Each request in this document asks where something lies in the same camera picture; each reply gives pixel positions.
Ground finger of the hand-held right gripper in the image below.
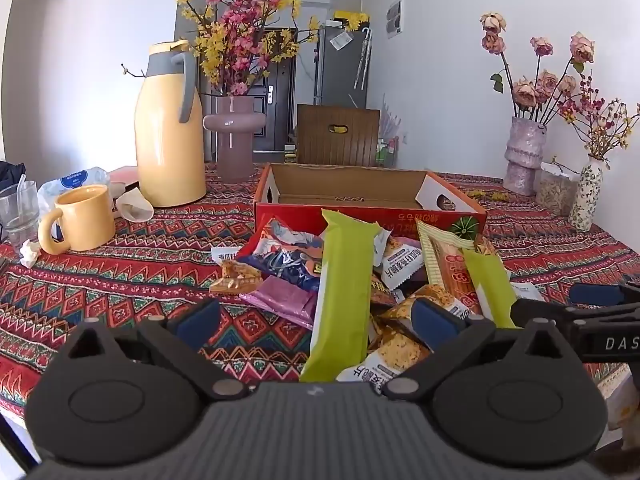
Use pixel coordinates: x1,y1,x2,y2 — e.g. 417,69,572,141
569,275,640,308
510,299,576,332

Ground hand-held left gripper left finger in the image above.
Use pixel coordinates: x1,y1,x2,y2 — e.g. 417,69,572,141
50,300,251,402

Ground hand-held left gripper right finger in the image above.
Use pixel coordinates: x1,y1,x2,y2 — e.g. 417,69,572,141
382,299,583,402

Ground orange striped wafer packet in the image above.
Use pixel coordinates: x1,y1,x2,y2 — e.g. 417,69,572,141
416,220,483,318

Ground short green snack packet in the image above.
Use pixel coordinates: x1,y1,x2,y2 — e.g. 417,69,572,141
462,247,519,329

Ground pile of oat crisp packets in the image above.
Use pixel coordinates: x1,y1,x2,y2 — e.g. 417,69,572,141
210,232,546,396

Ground pink snack packet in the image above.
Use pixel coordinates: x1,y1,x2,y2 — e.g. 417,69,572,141
256,275,321,313
239,292,317,330

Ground dark purple snack packet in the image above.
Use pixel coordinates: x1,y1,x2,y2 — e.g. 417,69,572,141
236,249,321,292

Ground long green snack packet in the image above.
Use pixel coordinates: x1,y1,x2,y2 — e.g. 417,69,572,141
299,209,383,383

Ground red cardboard box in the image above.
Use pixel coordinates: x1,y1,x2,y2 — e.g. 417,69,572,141
253,162,488,242

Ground patterned red tablecloth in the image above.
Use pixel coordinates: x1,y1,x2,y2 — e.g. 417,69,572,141
0,162,640,433

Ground floral print small vase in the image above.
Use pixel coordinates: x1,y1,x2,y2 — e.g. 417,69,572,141
567,157,604,233

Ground beige paper cup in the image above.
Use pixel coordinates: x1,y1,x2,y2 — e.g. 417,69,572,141
116,187,155,221

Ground yellow mug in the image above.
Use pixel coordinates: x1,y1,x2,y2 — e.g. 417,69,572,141
37,185,117,255

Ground pink flat box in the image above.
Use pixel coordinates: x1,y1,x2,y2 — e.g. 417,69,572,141
107,167,142,196

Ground rack with bottles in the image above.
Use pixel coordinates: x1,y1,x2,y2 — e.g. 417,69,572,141
376,135,399,167

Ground yellow thermos jug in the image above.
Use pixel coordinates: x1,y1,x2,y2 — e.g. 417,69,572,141
134,40,207,207

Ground crumpled white tissue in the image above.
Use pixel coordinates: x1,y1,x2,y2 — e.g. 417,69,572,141
20,240,42,268

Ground crumpled plastic bag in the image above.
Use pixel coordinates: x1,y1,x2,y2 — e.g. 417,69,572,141
37,166,111,211

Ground wooden chair back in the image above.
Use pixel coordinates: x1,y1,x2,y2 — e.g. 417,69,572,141
296,104,381,167

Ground clear glass cup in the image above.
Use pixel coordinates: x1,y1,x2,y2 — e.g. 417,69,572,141
0,180,40,247

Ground white dried grass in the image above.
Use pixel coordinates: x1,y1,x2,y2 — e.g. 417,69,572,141
380,92,402,137

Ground dried pink roses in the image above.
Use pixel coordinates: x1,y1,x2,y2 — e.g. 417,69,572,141
479,10,597,125

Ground dark entrance door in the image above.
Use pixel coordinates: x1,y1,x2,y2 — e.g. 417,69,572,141
252,27,299,153

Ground black bag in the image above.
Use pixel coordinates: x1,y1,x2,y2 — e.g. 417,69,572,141
0,160,27,192

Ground grey refrigerator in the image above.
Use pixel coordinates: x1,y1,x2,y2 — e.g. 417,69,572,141
314,25,372,108

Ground pink and yellow blossom branches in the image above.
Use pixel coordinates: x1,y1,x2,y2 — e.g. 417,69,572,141
120,0,321,97

